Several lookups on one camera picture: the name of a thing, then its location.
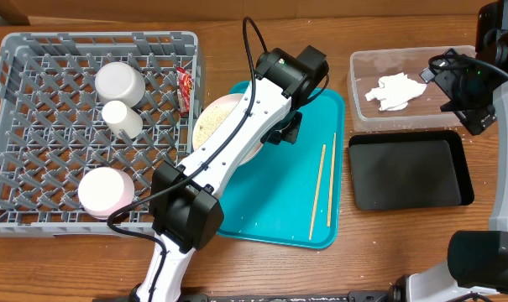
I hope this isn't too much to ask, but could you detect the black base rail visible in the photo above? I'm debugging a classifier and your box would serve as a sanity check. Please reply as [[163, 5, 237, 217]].
[[177, 290, 392, 302]]

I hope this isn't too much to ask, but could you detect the white plastic cup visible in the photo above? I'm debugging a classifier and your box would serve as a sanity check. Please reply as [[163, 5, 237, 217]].
[[102, 101, 143, 138]]

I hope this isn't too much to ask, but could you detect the black plastic tray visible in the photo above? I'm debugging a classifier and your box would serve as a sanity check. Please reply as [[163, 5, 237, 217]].
[[348, 130, 474, 211]]

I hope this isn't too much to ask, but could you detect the white napkin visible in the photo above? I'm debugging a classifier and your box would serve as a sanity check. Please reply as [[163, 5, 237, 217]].
[[365, 72, 427, 112]]

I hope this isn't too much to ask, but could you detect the grey bowl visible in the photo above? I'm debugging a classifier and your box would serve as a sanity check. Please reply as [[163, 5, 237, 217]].
[[95, 62, 145, 107]]

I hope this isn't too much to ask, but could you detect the grey dishwasher rack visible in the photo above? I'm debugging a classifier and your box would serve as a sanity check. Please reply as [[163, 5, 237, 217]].
[[0, 31, 205, 237]]

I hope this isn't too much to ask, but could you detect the wooden chopstick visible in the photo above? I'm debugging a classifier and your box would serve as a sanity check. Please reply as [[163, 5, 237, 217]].
[[327, 133, 337, 227], [308, 144, 326, 241]]

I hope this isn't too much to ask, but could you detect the clear plastic bin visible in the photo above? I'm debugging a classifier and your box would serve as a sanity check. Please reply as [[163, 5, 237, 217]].
[[347, 46, 461, 132]]

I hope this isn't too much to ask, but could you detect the red sauce packet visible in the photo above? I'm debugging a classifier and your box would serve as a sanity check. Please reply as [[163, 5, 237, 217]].
[[176, 67, 193, 117]]

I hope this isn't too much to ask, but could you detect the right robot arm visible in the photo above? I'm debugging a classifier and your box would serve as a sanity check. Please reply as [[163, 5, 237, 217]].
[[386, 0, 508, 301]]

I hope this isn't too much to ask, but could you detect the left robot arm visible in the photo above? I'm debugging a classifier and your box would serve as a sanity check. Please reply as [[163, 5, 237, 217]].
[[129, 46, 329, 301]]

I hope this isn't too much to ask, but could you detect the large white plate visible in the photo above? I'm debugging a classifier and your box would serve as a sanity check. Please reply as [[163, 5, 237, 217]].
[[191, 93, 263, 165]]

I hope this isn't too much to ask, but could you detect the teal plastic tray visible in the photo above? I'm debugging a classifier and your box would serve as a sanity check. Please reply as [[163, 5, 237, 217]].
[[218, 90, 345, 249]]

